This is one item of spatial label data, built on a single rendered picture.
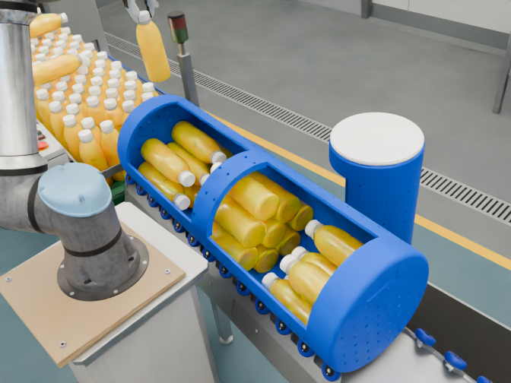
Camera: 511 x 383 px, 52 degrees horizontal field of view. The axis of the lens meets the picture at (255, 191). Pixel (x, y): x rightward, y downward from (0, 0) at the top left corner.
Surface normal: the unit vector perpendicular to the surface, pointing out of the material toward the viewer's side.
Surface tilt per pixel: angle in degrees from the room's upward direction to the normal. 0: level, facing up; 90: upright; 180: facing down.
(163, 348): 90
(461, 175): 0
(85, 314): 1
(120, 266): 72
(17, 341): 0
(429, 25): 76
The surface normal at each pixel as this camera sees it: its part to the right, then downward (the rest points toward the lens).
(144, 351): 0.70, 0.40
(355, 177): -0.54, 0.58
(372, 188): -0.23, 0.64
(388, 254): 0.04, -0.83
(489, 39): -0.71, 0.30
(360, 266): -0.29, -0.63
